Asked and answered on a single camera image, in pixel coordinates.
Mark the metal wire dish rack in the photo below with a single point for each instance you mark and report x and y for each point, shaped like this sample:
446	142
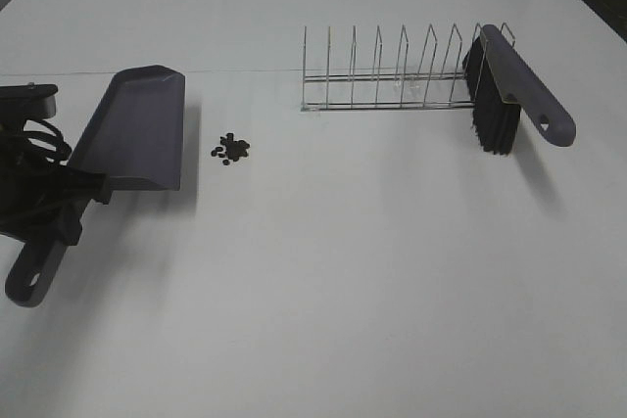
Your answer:
337	74

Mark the black cable bundle left arm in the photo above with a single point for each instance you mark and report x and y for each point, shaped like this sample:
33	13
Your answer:
47	142

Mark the purple plastic dustpan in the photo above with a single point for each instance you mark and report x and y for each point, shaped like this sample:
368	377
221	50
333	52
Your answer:
135	138

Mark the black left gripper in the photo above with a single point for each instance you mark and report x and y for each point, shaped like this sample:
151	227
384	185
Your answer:
35	194

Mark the pile of coffee beans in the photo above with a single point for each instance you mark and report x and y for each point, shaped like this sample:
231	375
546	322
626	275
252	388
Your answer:
230	149

